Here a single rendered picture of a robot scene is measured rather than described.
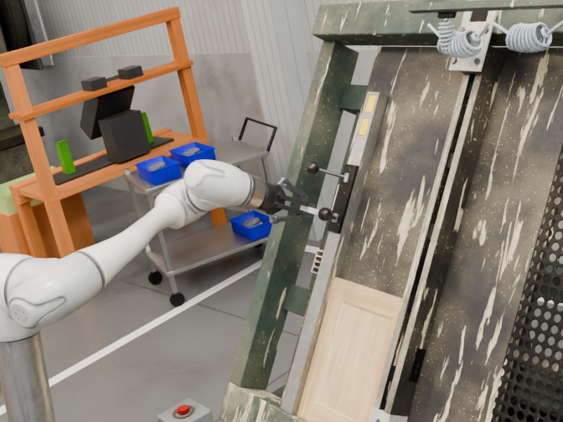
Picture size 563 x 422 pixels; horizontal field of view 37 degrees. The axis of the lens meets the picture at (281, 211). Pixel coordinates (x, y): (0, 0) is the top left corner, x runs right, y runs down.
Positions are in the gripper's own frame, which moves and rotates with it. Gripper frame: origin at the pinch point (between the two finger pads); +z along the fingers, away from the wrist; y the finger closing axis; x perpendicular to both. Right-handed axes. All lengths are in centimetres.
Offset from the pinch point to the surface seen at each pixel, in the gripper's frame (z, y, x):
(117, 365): 99, 107, -239
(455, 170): 8.3, -18.5, 38.1
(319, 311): 11.8, 26.9, 0.9
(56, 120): 197, -36, -637
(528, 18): 6, -56, 50
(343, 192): 10.6, -7.8, -1.6
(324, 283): 11.6, 18.8, 0.0
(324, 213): 0.2, 0.0, 4.8
